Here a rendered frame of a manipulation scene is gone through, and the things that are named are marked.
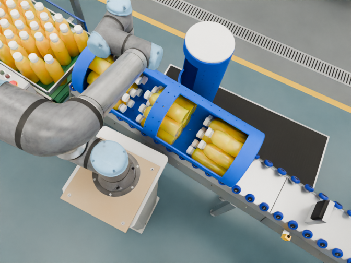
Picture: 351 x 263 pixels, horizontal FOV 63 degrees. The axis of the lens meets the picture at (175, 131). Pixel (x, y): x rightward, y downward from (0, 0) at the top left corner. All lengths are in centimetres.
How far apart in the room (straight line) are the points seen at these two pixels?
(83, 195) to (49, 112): 64
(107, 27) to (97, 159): 41
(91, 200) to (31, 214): 135
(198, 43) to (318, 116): 164
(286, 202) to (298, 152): 106
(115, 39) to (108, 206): 62
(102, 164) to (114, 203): 25
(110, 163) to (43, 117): 42
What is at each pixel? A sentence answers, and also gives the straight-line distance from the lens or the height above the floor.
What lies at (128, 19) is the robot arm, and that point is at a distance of 97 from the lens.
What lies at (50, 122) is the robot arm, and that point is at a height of 179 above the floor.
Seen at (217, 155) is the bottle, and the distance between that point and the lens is 126.
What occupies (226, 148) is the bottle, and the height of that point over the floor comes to 118.
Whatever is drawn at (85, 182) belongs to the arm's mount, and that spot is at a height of 116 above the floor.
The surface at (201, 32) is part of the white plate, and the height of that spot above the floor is 104.
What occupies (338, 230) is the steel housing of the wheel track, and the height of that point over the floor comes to 93.
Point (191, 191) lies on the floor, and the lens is 237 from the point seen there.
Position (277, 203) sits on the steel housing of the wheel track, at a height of 93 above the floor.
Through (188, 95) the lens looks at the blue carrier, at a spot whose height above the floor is 122.
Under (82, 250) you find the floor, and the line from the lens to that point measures 237.
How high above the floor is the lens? 232
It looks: 68 degrees down
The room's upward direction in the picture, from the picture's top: 12 degrees clockwise
